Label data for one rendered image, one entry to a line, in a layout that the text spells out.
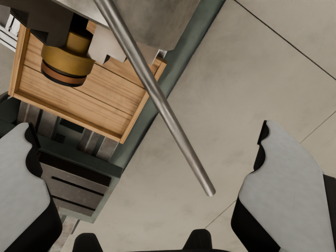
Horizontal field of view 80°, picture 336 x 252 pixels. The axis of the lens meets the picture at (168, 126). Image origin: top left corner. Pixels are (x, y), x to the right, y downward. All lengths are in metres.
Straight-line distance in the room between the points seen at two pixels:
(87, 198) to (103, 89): 0.39
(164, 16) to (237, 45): 1.29
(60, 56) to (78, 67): 0.03
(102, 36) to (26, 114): 0.50
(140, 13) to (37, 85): 0.51
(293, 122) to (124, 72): 1.61
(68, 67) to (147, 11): 0.18
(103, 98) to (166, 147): 1.22
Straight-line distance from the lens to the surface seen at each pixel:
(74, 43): 0.38
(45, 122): 0.79
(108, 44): 0.37
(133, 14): 0.25
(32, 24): 0.35
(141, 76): 0.17
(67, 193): 0.81
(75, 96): 0.68
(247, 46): 1.58
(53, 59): 0.39
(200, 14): 0.93
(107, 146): 0.76
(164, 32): 0.29
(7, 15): 1.52
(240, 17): 1.53
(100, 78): 0.63
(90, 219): 0.97
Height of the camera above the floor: 1.46
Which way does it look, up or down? 60 degrees down
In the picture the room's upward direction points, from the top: 179 degrees clockwise
